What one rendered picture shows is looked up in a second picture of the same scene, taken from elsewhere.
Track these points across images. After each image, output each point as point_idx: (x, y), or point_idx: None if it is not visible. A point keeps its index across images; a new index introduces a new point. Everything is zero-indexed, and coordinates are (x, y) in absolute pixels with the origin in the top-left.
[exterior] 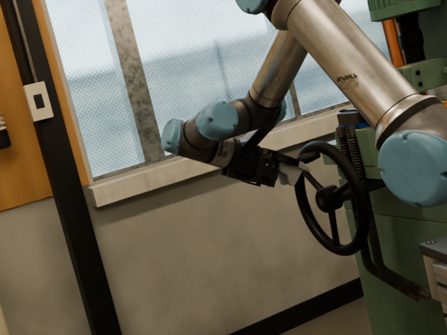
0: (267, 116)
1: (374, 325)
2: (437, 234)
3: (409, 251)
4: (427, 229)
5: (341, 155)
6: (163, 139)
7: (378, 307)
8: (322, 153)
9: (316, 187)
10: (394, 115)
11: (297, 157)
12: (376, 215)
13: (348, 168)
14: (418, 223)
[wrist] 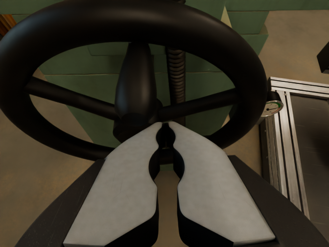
0: None
1: (100, 142)
2: (216, 82)
3: (163, 99)
4: (201, 80)
5: (246, 42)
6: None
7: (107, 135)
8: (162, 45)
9: (105, 113)
10: None
11: (8, 62)
12: (111, 75)
13: (265, 75)
14: (190, 75)
